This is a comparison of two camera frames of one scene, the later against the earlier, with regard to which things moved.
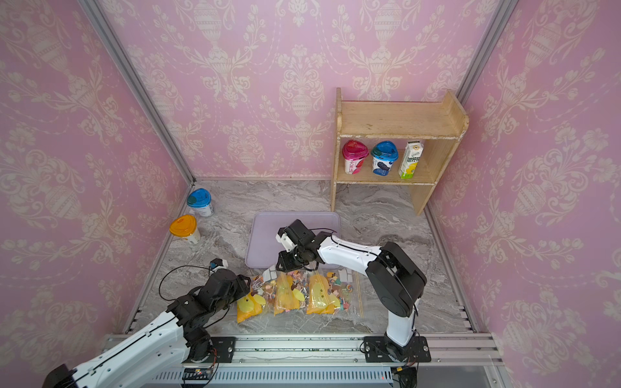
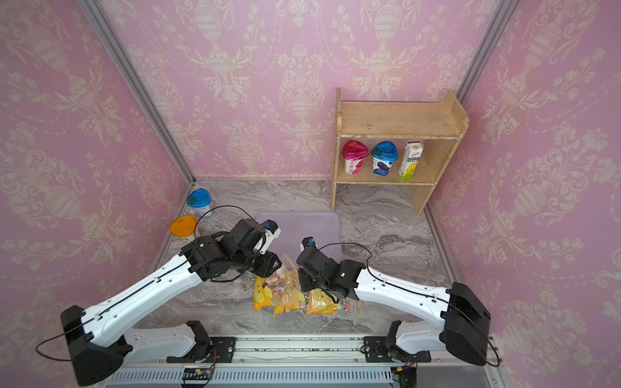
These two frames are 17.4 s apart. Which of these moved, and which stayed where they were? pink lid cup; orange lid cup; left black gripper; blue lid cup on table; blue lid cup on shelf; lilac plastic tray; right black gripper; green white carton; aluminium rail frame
Moved: left black gripper; right black gripper
Stayed: lilac plastic tray; blue lid cup on table; pink lid cup; green white carton; blue lid cup on shelf; aluminium rail frame; orange lid cup
